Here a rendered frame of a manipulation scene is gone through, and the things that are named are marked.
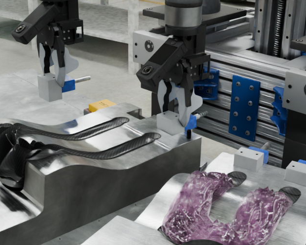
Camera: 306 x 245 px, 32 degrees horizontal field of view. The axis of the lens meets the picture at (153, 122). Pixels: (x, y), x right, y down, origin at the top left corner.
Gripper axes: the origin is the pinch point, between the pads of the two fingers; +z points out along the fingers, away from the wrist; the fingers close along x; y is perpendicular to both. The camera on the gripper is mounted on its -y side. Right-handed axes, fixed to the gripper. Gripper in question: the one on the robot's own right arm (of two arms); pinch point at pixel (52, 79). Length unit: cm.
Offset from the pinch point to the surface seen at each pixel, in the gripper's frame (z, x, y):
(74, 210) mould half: 11.1, -36.1, -17.5
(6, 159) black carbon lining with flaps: 6.9, -18.1, -21.5
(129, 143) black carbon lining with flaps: 6.8, -27.8, 1.6
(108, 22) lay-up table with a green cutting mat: 69, 276, 215
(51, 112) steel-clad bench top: 15.1, 14.5, 7.2
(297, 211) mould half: 6, -66, 6
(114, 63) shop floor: 95, 241, 195
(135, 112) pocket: 6.8, -15.7, 12.7
